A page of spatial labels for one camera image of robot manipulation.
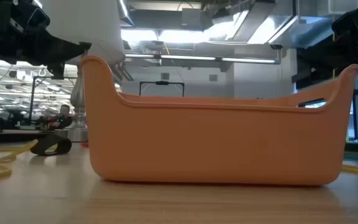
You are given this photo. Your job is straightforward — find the dark background workbench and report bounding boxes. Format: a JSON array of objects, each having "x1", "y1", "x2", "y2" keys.
[{"x1": 0, "y1": 128, "x2": 55, "y2": 144}]

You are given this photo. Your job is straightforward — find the long ceiling light strip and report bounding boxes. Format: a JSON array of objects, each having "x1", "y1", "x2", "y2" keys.
[{"x1": 124, "y1": 53, "x2": 282, "y2": 65}]

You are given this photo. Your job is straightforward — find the gray ceiling box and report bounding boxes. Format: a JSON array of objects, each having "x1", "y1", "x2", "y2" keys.
[{"x1": 181, "y1": 8, "x2": 203, "y2": 27}]

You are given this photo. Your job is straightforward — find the orange plastic bin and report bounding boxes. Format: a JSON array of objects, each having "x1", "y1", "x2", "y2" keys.
[{"x1": 80, "y1": 55, "x2": 358, "y2": 187}]

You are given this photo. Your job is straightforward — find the black stand frame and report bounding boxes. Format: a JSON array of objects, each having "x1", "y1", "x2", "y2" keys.
[{"x1": 28, "y1": 75, "x2": 78, "y2": 122}]

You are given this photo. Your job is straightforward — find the black rectangular frame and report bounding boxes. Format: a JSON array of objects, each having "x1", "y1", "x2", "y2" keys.
[{"x1": 139, "y1": 81, "x2": 185, "y2": 97}]

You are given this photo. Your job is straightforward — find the person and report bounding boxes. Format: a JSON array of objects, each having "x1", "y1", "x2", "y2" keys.
[{"x1": 47, "y1": 104, "x2": 73, "y2": 131}]

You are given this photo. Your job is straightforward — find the white shade silver table lamp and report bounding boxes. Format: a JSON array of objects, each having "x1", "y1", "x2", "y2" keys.
[{"x1": 39, "y1": 0, "x2": 127, "y2": 143}]

